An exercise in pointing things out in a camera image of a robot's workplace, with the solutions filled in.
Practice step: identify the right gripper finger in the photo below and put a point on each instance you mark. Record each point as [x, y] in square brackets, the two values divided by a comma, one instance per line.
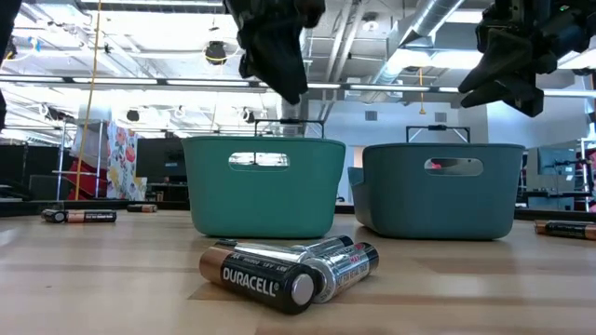
[526, 90]
[505, 53]

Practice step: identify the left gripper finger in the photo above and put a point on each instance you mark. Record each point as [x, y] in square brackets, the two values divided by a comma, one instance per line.
[249, 64]
[284, 60]

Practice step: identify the green plastic bin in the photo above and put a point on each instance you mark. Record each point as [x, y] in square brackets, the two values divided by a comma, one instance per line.
[219, 200]

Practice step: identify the black copper Duracell battery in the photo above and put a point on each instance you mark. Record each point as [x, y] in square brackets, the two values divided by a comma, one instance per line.
[251, 279]
[142, 208]
[591, 232]
[93, 217]
[565, 230]

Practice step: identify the dark teal plastic bin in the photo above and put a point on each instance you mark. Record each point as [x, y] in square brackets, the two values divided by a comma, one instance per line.
[400, 205]

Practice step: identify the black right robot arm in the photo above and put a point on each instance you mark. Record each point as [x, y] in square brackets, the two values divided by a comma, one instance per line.
[582, 9]

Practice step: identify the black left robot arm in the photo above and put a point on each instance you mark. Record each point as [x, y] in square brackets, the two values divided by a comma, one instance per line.
[7, 18]

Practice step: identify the grey monitor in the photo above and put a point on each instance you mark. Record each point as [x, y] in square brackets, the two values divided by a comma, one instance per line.
[556, 160]

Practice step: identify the round white ceiling fixture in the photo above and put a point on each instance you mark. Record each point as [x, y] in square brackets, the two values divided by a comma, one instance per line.
[370, 25]

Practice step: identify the white metal rack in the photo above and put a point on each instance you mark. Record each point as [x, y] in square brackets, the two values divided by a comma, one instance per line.
[583, 177]

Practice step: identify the black computer monitor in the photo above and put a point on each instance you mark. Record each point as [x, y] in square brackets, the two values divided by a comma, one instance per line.
[163, 160]

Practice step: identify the floral patterned cloth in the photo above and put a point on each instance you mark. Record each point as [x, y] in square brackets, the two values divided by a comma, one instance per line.
[122, 177]

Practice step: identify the silver Energizer AA battery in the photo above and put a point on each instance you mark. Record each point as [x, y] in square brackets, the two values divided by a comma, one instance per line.
[274, 250]
[347, 270]

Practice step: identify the red object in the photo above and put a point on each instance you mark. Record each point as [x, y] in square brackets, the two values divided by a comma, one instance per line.
[88, 186]

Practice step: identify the silver metal rack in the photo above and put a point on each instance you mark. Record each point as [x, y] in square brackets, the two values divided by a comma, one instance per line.
[60, 158]

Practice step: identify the black partition panel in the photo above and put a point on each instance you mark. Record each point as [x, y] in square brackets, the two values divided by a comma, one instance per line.
[42, 172]

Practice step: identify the black ceiling camera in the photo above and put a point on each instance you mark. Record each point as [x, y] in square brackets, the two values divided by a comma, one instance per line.
[215, 52]

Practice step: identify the silver slanted ceiling duct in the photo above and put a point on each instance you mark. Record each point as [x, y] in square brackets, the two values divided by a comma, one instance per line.
[430, 14]

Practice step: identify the grey wall vent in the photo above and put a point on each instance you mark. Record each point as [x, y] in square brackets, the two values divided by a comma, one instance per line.
[371, 116]
[440, 117]

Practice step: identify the black aluminium table frame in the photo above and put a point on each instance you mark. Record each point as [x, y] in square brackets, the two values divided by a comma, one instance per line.
[28, 208]

